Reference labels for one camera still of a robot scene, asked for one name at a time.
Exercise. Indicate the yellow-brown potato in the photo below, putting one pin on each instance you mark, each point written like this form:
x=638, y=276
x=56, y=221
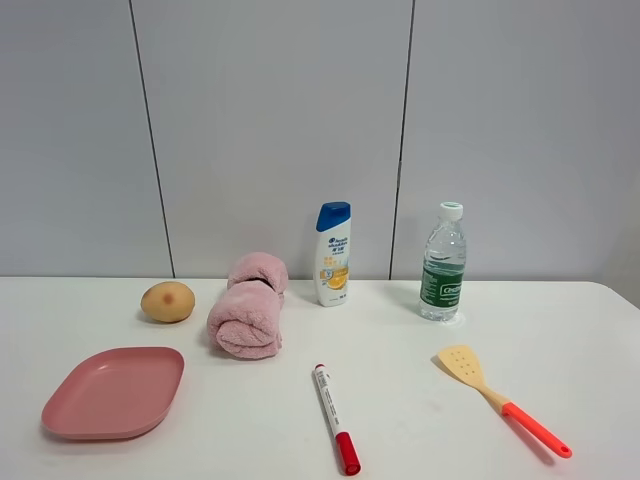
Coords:
x=168, y=302

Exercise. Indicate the white and blue shampoo bottle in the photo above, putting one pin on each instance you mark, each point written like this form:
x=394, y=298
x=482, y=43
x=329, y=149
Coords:
x=332, y=254

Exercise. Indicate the rolled pink towel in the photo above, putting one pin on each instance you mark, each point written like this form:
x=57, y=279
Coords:
x=244, y=322

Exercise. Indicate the clear water bottle green label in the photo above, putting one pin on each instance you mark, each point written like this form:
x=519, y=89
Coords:
x=444, y=264

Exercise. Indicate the wooden spatula red handle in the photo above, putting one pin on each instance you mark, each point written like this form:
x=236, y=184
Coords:
x=463, y=364

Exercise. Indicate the red and white marker pen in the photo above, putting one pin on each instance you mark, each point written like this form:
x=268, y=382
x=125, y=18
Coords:
x=342, y=439

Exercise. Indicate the pink plastic plate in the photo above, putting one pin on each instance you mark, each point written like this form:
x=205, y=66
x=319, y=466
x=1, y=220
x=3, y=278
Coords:
x=117, y=394

